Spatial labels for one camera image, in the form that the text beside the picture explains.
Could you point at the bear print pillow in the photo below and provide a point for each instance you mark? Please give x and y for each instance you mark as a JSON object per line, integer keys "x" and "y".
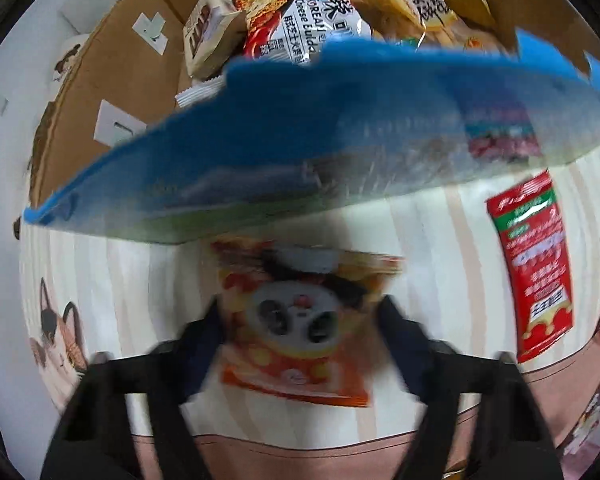
{"x": 67, "y": 60}

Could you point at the cat print blanket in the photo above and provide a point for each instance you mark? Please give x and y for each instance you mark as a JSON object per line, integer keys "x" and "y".
{"x": 455, "y": 260}

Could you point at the white wall socket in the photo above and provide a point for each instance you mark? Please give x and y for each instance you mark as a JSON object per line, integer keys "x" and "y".
{"x": 0, "y": 103}

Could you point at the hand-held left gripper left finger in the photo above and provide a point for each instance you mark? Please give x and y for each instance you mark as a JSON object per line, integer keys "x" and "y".
{"x": 200, "y": 355}

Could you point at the yellow round biscuit packet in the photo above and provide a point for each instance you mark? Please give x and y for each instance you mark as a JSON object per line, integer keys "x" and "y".
{"x": 420, "y": 5}

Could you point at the long red snack packet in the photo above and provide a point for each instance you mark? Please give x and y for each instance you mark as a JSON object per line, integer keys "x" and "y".
{"x": 535, "y": 260}

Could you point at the large noodle packet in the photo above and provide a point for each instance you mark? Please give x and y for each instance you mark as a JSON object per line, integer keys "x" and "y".
{"x": 290, "y": 20}

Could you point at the printed plastic bag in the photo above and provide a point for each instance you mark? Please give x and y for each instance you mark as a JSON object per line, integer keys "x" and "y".
{"x": 595, "y": 420}

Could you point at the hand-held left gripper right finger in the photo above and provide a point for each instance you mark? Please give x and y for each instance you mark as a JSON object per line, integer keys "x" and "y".
{"x": 405, "y": 350}

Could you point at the orange panda snack packet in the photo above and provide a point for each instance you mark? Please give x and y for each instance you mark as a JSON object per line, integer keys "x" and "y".
{"x": 290, "y": 360}

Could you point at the blue printed cardboard box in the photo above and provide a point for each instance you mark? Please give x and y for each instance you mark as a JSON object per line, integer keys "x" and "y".
{"x": 330, "y": 135}

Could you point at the white cookie packet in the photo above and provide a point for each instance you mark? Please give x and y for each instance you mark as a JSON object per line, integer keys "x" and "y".
{"x": 200, "y": 91}

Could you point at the white wafer box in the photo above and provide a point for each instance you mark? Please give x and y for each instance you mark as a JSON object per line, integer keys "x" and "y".
{"x": 210, "y": 25}

